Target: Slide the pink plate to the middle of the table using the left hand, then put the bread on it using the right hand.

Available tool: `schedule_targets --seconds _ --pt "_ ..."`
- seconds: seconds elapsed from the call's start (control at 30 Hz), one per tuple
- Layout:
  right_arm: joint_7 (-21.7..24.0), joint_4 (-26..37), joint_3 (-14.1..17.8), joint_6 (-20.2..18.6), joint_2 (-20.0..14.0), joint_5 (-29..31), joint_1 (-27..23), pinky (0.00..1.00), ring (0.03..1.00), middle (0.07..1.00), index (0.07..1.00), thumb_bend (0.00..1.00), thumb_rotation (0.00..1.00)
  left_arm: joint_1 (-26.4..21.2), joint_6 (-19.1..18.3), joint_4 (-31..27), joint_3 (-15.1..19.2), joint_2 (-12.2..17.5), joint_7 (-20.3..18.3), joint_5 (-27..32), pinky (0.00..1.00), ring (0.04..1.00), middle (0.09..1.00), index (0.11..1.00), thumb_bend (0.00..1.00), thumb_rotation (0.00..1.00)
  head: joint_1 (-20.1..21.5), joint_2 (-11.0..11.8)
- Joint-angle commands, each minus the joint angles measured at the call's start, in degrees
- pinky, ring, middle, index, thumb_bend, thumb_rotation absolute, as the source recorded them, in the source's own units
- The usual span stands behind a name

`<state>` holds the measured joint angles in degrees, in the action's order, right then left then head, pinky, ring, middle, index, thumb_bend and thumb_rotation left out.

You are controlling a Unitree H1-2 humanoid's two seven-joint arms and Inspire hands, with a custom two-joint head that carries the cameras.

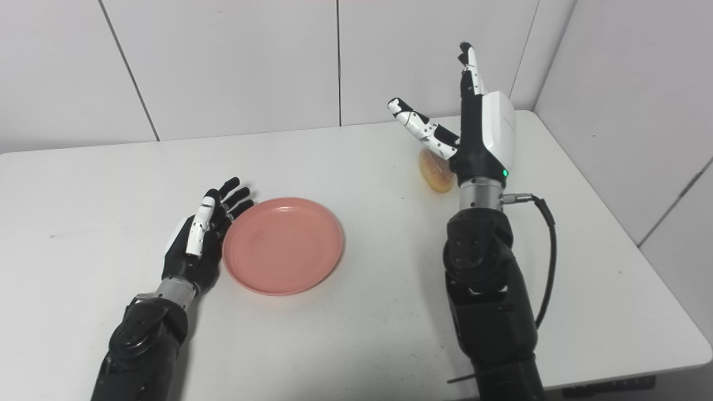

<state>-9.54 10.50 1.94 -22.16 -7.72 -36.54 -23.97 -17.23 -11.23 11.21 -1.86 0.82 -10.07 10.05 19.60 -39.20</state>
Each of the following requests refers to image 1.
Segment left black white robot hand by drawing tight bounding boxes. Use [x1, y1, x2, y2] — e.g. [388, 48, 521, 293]
[161, 177, 255, 295]

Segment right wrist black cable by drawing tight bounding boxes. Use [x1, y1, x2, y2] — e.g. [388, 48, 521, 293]
[500, 192, 558, 329]

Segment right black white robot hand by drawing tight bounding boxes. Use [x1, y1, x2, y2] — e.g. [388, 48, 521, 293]
[388, 41, 517, 188]

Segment pink round plate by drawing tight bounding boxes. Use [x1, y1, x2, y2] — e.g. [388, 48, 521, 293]
[222, 197, 344, 296]

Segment oval bread roll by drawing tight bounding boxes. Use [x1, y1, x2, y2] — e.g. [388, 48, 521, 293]
[419, 146, 456, 194]

